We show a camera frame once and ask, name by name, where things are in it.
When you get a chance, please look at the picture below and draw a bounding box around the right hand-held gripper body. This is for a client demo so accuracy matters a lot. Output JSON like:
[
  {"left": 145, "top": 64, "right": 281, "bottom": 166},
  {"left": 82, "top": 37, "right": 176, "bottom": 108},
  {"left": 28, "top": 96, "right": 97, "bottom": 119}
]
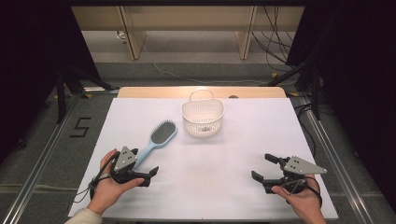
[{"left": 262, "top": 155, "right": 329, "bottom": 195}]

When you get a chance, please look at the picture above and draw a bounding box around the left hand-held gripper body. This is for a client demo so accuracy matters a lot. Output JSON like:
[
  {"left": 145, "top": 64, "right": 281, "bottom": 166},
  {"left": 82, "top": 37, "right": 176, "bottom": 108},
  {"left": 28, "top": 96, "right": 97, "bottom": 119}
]
[{"left": 110, "top": 146, "right": 151, "bottom": 188}]

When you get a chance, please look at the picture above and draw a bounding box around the light blue hairbrush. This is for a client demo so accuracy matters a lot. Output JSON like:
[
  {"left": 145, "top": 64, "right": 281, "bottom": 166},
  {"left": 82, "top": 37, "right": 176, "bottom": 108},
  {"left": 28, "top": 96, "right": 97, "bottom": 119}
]
[{"left": 134, "top": 119, "right": 178, "bottom": 171}]

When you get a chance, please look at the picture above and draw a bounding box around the white perforated plastic basket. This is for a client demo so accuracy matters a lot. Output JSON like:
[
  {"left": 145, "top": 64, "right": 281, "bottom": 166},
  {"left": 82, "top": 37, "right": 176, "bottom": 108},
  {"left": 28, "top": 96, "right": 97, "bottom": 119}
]
[{"left": 181, "top": 88, "right": 226, "bottom": 139}]

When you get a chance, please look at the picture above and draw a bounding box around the person's right hand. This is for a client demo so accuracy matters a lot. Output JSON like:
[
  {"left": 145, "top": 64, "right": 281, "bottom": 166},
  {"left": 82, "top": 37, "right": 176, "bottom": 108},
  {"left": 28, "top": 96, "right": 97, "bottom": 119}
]
[{"left": 271, "top": 175, "right": 324, "bottom": 220}]

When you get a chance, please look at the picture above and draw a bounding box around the person's left hand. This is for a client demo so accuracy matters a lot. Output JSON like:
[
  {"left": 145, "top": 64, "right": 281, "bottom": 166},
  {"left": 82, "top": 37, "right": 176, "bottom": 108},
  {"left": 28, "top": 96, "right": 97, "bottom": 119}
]
[{"left": 88, "top": 148, "right": 146, "bottom": 216}]

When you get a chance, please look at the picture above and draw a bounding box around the white table mat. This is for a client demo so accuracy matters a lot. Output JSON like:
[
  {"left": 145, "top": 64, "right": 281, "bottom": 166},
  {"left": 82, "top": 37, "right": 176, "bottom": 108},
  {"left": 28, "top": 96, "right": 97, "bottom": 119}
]
[{"left": 67, "top": 97, "right": 340, "bottom": 220}]

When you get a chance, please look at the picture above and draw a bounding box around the black metal stand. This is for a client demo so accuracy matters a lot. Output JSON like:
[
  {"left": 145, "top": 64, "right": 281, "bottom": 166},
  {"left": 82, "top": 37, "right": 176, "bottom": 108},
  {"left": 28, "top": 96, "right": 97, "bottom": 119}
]
[
  {"left": 53, "top": 60, "right": 120, "bottom": 124},
  {"left": 266, "top": 58, "right": 322, "bottom": 121}
]

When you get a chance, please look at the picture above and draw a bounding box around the dark curtain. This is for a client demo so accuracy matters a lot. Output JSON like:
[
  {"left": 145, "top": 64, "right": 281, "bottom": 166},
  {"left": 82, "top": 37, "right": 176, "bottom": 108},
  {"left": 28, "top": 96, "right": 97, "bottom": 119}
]
[
  {"left": 285, "top": 0, "right": 396, "bottom": 204},
  {"left": 0, "top": 0, "right": 101, "bottom": 164}
]

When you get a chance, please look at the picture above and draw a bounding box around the beige wooden desk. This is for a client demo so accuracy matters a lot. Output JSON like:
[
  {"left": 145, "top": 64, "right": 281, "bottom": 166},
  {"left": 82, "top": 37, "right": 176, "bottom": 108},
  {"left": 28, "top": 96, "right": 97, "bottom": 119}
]
[{"left": 71, "top": 6, "right": 305, "bottom": 61}]

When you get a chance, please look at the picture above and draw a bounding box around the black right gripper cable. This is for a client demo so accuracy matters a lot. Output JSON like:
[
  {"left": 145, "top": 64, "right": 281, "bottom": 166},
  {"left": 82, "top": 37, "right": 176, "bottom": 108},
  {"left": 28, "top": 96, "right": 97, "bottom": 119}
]
[{"left": 285, "top": 175, "right": 323, "bottom": 208}]

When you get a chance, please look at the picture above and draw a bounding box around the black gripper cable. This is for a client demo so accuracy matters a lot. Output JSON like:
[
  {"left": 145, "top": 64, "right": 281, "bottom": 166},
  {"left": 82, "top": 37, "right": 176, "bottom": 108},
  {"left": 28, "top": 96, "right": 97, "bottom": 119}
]
[
  {"left": 285, "top": 175, "right": 323, "bottom": 208},
  {"left": 73, "top": 150, "right": 121, "bottom": 204}
]

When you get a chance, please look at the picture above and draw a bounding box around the aluminium floor rail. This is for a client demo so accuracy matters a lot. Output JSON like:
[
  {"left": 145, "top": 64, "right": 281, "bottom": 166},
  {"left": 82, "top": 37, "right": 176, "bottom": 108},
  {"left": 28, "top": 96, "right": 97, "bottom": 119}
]
[
  {"left": 0, "top": 92, "right": 84, "bottom": 224},
  {"left": 298, "top": 95, "right": 376, "bottom": 224}
]

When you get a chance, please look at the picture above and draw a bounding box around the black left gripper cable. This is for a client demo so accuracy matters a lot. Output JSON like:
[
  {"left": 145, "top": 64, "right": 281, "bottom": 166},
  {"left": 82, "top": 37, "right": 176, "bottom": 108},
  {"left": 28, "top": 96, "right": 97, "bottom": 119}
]
[{"left": 73, "top": 150, "right": 121, "bottom": 204}]

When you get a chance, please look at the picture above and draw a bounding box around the white floor cable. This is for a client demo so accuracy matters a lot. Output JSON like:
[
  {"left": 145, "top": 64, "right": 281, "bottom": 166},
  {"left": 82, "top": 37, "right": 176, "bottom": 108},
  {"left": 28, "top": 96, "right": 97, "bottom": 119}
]
[{"left": 141, "top": 43, "right": 272, "bottom": 86}]

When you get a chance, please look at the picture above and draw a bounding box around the bundle of black cables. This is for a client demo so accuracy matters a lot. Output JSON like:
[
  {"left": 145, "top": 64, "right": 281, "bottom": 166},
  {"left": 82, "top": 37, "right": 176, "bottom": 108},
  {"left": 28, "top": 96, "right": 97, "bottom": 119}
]
[{"left": 250, "top": 6, "right": 301, "bottom": 73}]

